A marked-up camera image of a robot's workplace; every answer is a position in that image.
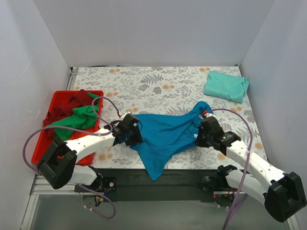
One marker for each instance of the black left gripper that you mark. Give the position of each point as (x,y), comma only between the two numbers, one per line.
(135,135)

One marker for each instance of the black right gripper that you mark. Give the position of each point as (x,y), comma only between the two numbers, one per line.
(201,137)

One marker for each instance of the blue t shirt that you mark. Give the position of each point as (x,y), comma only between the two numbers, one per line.
(166,135)

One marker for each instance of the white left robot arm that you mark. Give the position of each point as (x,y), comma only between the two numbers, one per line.
(59,166)

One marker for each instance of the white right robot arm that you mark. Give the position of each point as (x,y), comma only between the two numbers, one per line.
(281,193)

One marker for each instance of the floral patterned table mat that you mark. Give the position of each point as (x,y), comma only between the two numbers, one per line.
(167,91)

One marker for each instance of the folded mint green t shirt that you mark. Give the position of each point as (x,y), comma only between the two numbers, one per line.
(226,86)

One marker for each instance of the dark red t shirt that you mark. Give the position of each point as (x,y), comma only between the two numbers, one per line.
(62,106)

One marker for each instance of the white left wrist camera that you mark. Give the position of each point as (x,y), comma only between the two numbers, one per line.
(122,116)

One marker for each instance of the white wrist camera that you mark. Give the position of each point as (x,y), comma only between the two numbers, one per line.
(122,116)
(207,114)

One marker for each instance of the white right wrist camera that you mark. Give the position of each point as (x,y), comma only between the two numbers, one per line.
(207,114)

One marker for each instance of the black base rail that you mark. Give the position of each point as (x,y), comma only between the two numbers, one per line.
(172,185)

